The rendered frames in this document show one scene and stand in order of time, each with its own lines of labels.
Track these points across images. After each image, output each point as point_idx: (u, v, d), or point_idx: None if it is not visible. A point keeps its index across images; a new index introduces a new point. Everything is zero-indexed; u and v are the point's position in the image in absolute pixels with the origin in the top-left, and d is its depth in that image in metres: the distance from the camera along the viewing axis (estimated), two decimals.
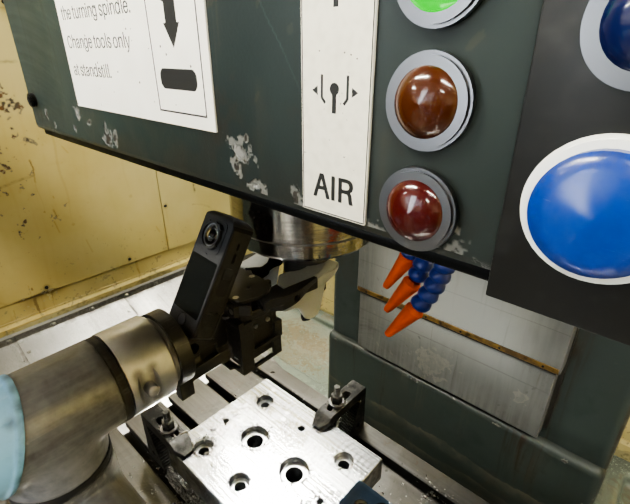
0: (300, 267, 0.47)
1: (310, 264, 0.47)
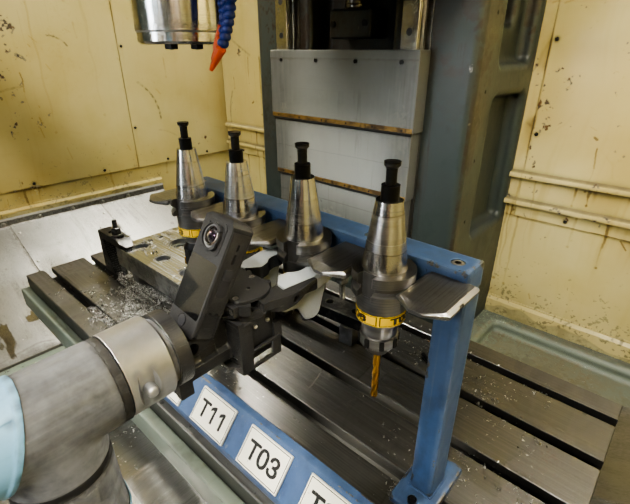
0: (300, 268, 0.48)
1: (310, 265, 0.47)
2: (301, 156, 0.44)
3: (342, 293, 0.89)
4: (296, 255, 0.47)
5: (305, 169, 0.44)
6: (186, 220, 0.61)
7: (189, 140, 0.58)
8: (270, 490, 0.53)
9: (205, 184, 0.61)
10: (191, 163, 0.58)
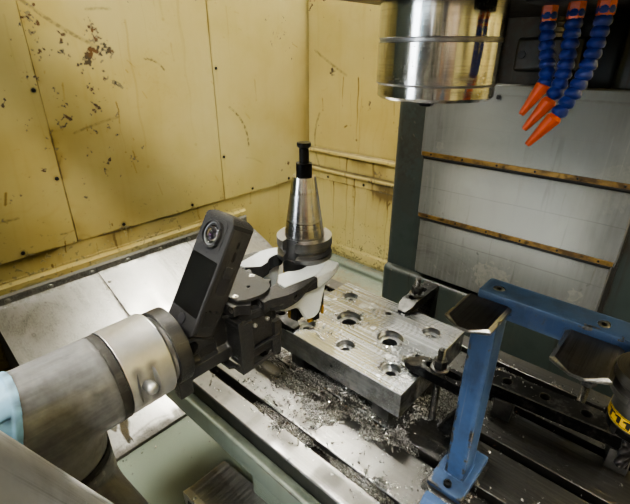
0: None
1: None
2: None
3: (585, 396, 0.72)
4: None
5: None
6: (299, 266, 0.47)
7: (310, 166, 0.45)
8: None
9: (321, 220, 0.48)
10: (312, 195, 0.45)
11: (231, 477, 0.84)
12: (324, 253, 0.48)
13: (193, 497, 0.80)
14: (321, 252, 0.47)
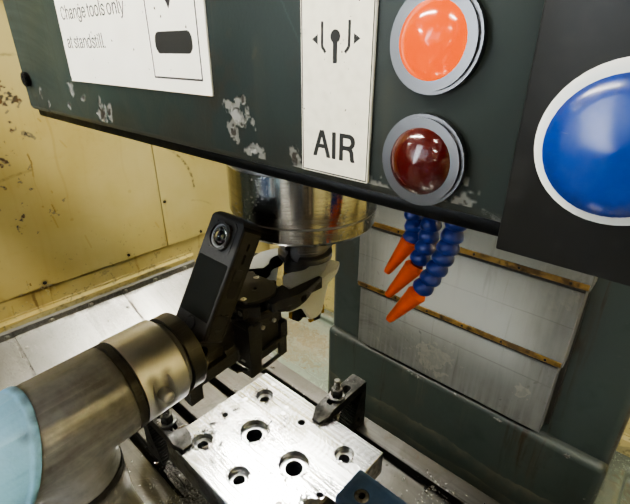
0: None
1: None
2: None
3: None
4: None
5: None
6: (301, 266, 0.47)
7: None
8: None
9: None
10: None
11: None
12: (326, 253, 0.48)
13: None
14: (323, 252, 0.48)
